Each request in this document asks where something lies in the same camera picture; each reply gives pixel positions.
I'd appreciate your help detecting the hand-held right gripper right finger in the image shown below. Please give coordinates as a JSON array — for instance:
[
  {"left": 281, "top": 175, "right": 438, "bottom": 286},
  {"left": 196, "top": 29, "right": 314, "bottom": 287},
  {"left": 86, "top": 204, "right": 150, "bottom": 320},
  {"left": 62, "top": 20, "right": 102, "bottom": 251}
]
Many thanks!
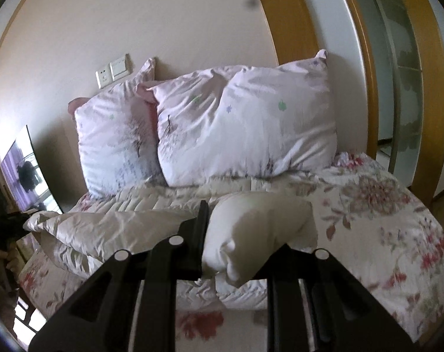
[{"left": 254, "top": 244, "right": 417, "bottom": 352}]

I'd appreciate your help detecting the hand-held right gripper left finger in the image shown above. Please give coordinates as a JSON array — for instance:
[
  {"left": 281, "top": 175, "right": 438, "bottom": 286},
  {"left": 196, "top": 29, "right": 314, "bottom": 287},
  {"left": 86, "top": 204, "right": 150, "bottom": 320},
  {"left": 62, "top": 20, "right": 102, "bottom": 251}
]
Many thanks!
[{"left": 28, "top": 200, "right": 211, "bottom": 352}]

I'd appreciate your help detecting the cream quilted duvet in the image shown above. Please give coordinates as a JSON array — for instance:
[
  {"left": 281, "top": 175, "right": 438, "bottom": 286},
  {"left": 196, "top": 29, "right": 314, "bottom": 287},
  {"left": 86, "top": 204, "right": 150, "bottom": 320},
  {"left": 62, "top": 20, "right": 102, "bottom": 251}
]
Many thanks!
[{"left": 24, "top": 178, "right": 318, "bottom": 310}]

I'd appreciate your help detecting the window with purple curtain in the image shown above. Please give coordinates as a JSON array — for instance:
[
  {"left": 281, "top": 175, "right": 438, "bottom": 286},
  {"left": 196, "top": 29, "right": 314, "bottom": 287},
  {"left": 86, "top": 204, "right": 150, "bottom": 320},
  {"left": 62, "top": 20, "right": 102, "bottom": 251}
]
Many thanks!
[{"left": 0, "top": 125, "right": 64, "bottom": 215}]

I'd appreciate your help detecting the floral bedspread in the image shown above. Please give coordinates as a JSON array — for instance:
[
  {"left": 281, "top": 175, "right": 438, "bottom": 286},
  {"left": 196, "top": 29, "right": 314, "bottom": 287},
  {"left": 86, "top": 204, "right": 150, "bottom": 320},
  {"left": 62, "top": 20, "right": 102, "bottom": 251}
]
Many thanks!
[{"left": 17, "top": 152, "right": 444, "bottom": 345}]

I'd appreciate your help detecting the white floral pillow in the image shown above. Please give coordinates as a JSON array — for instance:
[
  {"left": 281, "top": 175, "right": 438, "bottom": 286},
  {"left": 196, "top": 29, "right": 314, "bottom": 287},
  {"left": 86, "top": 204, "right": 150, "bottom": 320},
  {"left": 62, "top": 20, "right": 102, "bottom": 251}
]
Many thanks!
[
  {"left": 73, "top": 58, "right": 168, "bottom": 200},
  {"left": 149, "top": 49, "right": 338, "bottom": 188}
]

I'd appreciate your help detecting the pink pillow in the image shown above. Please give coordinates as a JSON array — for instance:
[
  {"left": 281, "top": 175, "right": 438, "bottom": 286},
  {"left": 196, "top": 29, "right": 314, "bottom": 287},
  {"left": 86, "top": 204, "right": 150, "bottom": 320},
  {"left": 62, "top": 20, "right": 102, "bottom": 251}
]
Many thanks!
[{"left": 68, "top": 81, "right": 160, "bottom": 136}]

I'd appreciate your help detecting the white wall socket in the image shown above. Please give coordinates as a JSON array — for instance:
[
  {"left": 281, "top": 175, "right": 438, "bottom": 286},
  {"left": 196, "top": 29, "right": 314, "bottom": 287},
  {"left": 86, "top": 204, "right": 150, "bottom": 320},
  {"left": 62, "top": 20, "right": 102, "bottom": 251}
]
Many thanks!
[{"left": 95, "top": 67, "right": 113, "bottom": 89}]

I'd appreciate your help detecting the white wall switch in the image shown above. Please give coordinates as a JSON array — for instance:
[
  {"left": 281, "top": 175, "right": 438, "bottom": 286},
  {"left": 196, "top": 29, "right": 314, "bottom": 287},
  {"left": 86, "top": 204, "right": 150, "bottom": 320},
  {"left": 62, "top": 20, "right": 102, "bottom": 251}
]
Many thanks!
[{"left": 109, "top": 54, "right": 132, "bottom": 80}]

